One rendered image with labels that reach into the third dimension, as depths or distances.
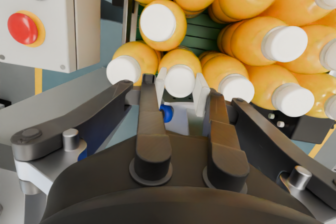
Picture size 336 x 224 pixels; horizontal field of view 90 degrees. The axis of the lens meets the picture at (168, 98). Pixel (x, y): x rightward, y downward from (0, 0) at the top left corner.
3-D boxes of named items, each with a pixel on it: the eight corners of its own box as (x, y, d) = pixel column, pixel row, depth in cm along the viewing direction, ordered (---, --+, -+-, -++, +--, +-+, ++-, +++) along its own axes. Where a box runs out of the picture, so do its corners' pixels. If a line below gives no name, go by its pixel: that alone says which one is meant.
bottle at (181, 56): (179, 80, 42) (179, 111, 25) (159, 60, 41) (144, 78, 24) (200, 60, 40) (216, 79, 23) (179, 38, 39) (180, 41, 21)
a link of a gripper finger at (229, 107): (211, 102, 14) (247, 109, 14) (204, 86, 19) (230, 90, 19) (207, 118, 15) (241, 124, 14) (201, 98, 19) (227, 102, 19)
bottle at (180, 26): (153, 11, 37) (130, -9, 20) (184, 12, 37) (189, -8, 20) (153, 45, 40) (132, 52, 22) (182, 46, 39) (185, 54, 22)
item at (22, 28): (16, 41, 22) (8, 42, 21) (12, 11, 21) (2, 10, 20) (43, 46, 22) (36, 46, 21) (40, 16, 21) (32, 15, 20)
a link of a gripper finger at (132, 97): (150, 109, 15) (116, 104, 15) (156, 91, 19) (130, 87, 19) (152, 93, 14) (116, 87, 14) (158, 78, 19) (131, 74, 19)
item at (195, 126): (184, 116, 43) (186, 145, 32) (186, 107, 43) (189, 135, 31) (222, 122, 43) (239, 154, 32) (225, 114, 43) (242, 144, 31)
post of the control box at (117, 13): (151, 29, 123) (62, 11, 30) (151, 23, 122) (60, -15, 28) (156, 30, 123) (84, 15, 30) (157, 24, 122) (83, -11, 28)
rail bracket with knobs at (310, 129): (259, 116, 45) (280, 138, 36) (268, 91, 43) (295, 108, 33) (295, 123, 45) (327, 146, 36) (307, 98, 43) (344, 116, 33)
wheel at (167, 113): (164, 127, 38) (171, 125, 39) (167, 109, 37) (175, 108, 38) (154, 118, 41) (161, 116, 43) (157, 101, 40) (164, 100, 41)
